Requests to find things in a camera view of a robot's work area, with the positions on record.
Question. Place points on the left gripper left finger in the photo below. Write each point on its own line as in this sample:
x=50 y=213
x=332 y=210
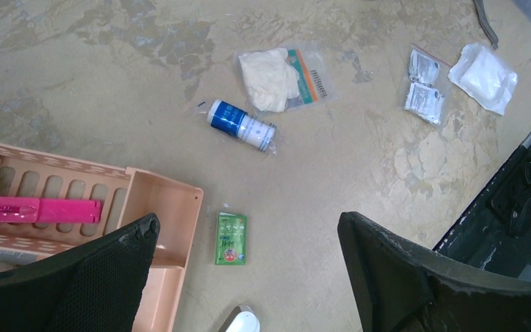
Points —
x=96 y=286

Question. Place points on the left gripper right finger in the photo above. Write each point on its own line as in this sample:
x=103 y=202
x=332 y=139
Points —
x=399 y=285

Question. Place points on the pink desk tray organizer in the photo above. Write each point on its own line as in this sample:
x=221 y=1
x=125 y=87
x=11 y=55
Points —
x=126 y=194

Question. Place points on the orange cap marker pen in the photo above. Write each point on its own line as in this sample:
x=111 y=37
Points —
x=16 y=258

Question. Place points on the green small box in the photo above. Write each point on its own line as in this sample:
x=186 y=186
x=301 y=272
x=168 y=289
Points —
x=231 y=239

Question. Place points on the white stapler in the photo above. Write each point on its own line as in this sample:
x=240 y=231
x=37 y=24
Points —
x=241 y=319

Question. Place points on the alcohol pad sachet pair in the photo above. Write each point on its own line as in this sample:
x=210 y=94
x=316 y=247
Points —
x=427 y=88

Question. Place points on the blue white bandage roll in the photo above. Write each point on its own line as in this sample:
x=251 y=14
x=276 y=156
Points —
x=238 y=124

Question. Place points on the beige gauze wrap packet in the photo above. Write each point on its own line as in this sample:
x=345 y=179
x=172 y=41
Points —
x=285 y=78

